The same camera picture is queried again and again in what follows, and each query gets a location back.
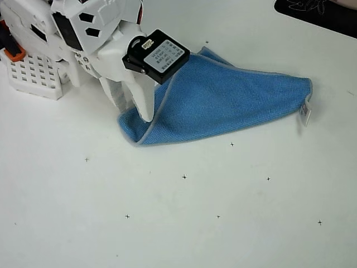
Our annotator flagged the black camera module box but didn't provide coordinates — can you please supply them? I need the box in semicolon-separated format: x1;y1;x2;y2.
121;28;191;85

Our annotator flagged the red black white servo cable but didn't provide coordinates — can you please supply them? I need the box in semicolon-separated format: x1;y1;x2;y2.
136;0;145;26

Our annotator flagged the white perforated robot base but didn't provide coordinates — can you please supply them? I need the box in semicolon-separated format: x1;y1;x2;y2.
0;49;71;101

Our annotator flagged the blue microfibre cloth white tag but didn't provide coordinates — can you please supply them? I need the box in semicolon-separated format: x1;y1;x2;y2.
116;46;313;147

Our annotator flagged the black mat with line drawing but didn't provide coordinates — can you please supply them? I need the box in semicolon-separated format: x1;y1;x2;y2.
273;0;357;40

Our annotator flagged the orange and black clamp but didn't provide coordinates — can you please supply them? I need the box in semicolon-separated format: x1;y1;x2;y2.
0;20;26;62

